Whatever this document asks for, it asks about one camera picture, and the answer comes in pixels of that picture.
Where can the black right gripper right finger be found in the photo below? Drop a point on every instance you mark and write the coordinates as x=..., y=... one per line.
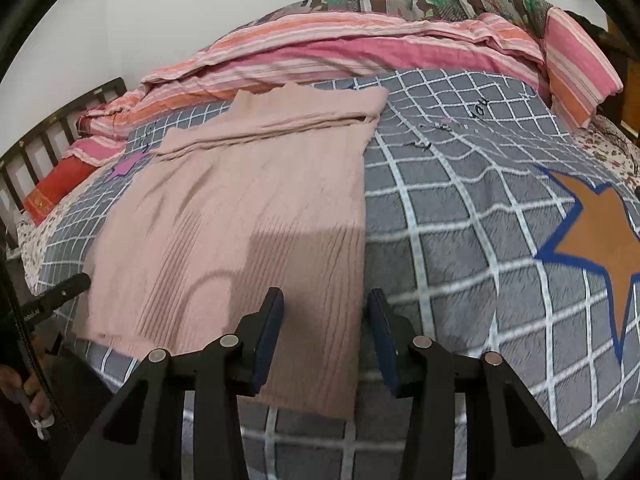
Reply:
x=508, y=434

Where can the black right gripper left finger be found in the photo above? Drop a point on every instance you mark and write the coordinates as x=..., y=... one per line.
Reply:
x=138, y=434

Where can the pink knitted sweater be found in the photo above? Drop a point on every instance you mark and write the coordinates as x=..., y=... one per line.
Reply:
x=269, y=193

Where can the person's left hand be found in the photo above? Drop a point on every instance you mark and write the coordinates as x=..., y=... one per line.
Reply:
x=38, y=402

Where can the red pillow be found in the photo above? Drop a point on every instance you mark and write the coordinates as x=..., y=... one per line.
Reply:
x=63, y=178

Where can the dark wooden headboard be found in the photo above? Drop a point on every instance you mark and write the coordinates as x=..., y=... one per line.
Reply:
x=36, y=153

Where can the floral bed sheet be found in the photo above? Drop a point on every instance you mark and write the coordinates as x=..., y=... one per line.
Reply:
x=605, y=142

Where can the pink orange striped quilt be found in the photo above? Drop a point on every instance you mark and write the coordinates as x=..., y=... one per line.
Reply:
x=565, y=67

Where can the multicolour patterned blanket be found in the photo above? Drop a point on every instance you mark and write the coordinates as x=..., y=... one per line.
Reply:
x=529, y=15

